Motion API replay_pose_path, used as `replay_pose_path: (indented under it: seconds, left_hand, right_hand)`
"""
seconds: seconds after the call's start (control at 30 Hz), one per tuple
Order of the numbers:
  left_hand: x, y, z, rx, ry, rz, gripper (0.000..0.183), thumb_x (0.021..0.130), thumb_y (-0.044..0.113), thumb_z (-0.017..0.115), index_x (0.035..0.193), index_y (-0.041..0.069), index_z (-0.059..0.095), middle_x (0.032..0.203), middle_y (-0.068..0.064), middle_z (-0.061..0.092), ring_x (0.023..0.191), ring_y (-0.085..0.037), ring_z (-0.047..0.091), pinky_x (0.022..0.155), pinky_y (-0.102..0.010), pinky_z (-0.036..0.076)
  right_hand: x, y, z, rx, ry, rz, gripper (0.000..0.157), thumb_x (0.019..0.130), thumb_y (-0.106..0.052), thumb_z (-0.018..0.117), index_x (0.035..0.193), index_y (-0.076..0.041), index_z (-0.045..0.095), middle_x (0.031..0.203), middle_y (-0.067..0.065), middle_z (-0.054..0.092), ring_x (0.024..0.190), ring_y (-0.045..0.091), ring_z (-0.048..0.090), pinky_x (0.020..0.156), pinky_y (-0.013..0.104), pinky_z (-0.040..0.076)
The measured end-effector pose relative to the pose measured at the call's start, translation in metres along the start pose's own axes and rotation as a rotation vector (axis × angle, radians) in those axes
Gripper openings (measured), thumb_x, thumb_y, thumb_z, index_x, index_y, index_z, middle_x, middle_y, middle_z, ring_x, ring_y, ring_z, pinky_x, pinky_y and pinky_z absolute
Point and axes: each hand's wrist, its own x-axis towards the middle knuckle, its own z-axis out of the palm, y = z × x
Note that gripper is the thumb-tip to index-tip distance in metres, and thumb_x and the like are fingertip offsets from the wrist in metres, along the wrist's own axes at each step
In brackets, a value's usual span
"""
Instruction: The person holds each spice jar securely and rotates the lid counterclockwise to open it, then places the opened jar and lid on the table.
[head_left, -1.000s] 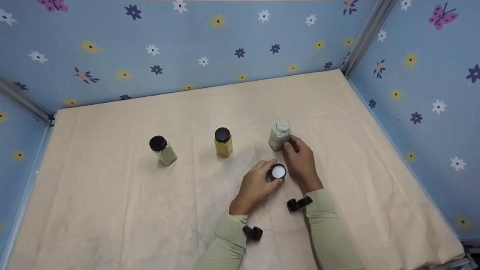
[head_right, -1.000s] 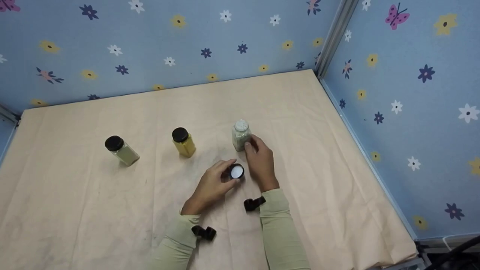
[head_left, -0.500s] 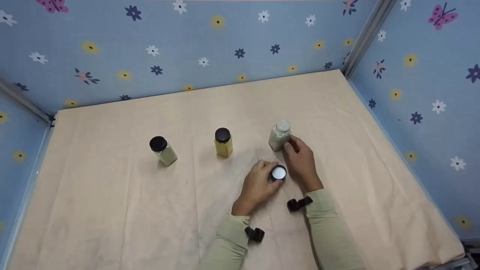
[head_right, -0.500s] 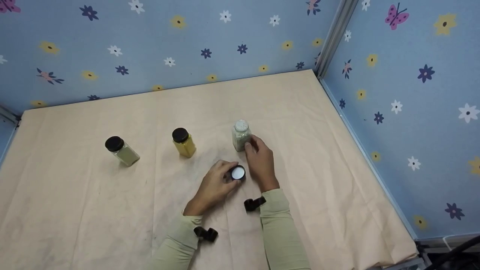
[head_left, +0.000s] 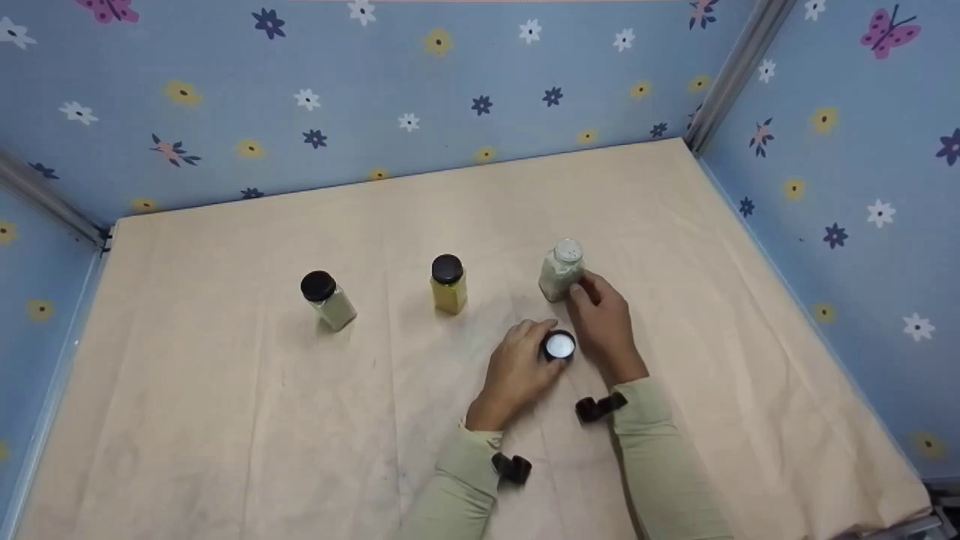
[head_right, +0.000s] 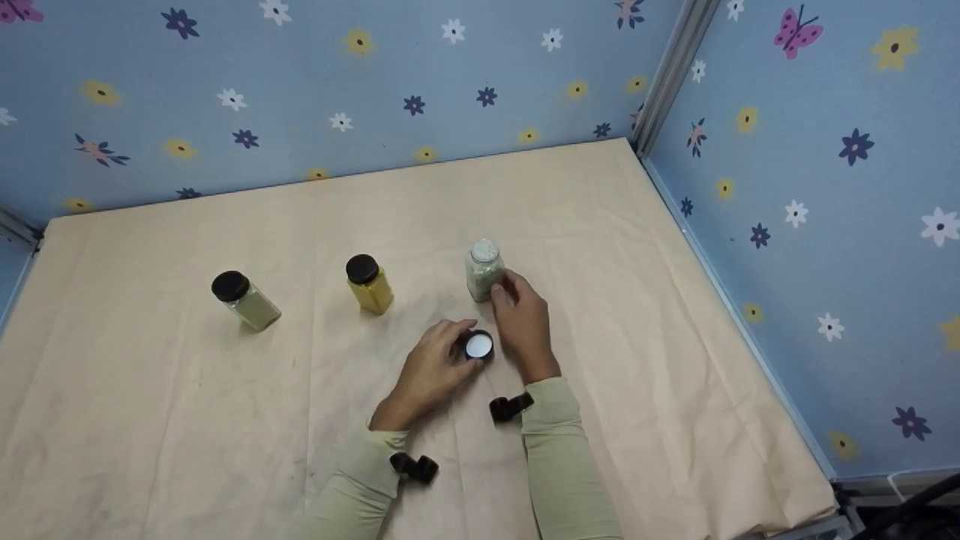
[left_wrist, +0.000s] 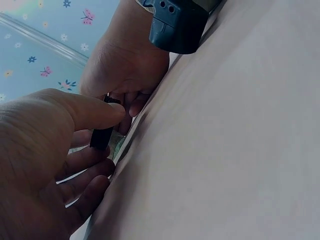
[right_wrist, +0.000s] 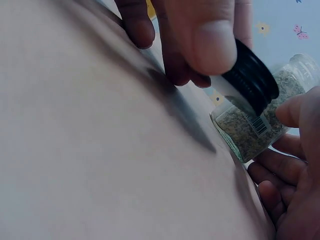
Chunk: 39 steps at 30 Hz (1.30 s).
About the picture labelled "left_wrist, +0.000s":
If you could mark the person's left hand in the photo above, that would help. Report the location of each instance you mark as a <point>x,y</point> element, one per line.
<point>32,150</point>

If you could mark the person's right hand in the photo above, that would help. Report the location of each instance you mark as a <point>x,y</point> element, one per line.
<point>125,57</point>

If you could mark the person's left fingers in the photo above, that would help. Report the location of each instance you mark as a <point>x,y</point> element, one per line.
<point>92,170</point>

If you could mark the person's left thumb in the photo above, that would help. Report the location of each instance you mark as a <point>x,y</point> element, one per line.
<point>95,112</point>

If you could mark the person's right fingers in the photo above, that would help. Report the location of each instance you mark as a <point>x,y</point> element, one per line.
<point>135,105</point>

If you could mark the black clip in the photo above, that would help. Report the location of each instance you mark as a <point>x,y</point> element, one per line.
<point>101,137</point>

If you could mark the green printed paper note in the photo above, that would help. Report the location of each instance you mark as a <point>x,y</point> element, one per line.
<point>117,146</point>

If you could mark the black wrist band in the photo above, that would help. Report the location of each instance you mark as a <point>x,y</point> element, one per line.
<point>180,25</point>

